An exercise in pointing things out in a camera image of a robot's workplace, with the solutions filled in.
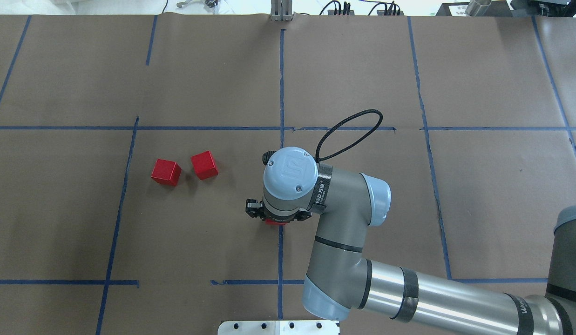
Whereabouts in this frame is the black braided right cable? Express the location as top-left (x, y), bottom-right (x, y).
top-left (315, 109), bottom-right (384, 163)

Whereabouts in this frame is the white metal base plate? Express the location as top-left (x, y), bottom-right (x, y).
top-left (217, 320), bottom-right (341, 335)

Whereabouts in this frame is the red cube far left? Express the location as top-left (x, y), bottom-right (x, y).
top-left (151, 159), bottom-right (182, 187)

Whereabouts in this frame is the red cube placed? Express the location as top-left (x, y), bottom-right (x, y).
top-left (190, 150), bottom-right (219, 180)
top-left (264, 218), bottom-right (288, 226)

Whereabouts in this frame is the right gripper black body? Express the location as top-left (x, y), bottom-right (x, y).
top-left (245, 199), bottom-right (312, 222)

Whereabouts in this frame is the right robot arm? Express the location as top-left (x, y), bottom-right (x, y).
top-left (245, 147), bottom-right (576, 335)

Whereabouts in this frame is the silver metal cup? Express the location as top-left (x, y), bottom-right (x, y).
top-left (465, 0), bottom-right (492, 17)

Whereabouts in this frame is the aluminium frame post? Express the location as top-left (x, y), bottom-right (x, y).
top-left (270, 0), bottom-right (294, 22)

